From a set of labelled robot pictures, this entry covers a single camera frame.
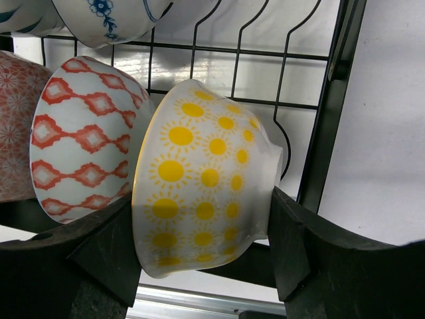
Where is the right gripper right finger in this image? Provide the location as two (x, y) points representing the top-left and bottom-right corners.
(268, 188), (424, 318)

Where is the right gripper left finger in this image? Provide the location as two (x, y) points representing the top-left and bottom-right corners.
(1, 194), (141, 318)

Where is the red diamond blue lattice bowl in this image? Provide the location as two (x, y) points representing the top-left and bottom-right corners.
(29, 56), (155, 223)

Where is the yellow sun patterned bowl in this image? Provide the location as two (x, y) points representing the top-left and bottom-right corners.
(131, 79), (284, 278)

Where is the leaf patterned bowl stack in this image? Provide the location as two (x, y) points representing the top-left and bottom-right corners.
(1, 51), (52, 202)

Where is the blue floral small bowl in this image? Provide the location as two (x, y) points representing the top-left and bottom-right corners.
(52, 0), (173, 49)

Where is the white bowl with striped outside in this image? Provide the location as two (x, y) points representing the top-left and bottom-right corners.
(1, 0), (65, 37)

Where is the aluminium frame rail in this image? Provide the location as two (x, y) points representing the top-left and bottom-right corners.
(126, 284), (287, 318)

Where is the black wire dish rack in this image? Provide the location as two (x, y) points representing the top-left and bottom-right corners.
(0, 0), (368, 290)

